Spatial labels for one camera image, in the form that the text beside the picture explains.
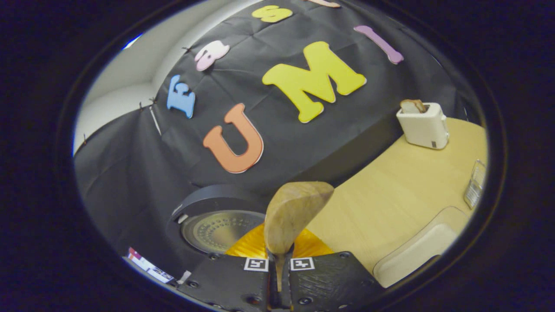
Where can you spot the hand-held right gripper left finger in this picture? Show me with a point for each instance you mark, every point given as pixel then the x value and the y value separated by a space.
pixel 230 281

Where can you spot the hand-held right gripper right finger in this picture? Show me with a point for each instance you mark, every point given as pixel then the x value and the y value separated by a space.
pixel 329 281

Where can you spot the black rice cooker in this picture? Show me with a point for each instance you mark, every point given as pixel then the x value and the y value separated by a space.
pixel 217 229

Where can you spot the wooden spoon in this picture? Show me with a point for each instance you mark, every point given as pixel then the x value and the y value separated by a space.
pixel 290 216

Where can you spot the computer monitor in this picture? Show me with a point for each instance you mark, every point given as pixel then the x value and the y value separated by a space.
pixel 147 265

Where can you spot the black backdrop cloth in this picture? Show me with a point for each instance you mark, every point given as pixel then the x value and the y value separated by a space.
pixel 303 143

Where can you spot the white toaster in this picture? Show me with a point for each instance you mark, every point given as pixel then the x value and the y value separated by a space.
pixel 422 128

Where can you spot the bread slice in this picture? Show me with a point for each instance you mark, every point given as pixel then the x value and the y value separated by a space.
pixel 412 106

